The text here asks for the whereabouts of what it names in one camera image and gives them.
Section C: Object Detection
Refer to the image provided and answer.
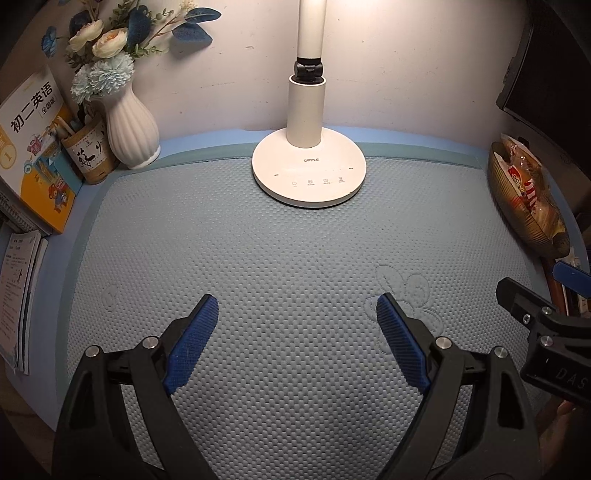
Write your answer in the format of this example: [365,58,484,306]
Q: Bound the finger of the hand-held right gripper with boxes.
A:
[551,260,591,296]
[495,277,557,326]

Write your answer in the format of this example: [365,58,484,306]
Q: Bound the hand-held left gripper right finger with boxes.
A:
[376,292,541,480]

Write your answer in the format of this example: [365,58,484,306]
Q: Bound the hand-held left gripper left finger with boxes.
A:
[53,293,220,480]

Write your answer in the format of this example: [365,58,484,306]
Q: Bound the dark ribbed glass bowl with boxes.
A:
[488,134,573,259]

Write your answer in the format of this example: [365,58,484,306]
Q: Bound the red pastry snack packet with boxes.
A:
[505,159,539,195]

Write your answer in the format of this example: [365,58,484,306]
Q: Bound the person's right hand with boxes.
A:
[538,399,591,462]

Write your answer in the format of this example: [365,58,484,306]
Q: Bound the blue textured desk mat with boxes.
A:
[28,129,561,480]

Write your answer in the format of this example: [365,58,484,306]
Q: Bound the white printed booklet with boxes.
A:
[0,231,49,376]

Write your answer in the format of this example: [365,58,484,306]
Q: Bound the black monitor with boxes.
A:
[496,14,591,153]

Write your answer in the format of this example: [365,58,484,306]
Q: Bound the white desk lamp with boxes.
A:
[252,0,368,208]

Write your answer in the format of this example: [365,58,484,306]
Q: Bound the beige pen holder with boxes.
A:
[61,117,118,185]

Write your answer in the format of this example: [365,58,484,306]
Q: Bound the white ribbed vase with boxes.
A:
[105,85,162,171]

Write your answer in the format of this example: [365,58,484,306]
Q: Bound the yellow and white textbook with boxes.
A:
[0,62,84,234]

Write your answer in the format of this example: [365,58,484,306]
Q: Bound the blue and white artificial flowers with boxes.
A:
[41,0,215,114]

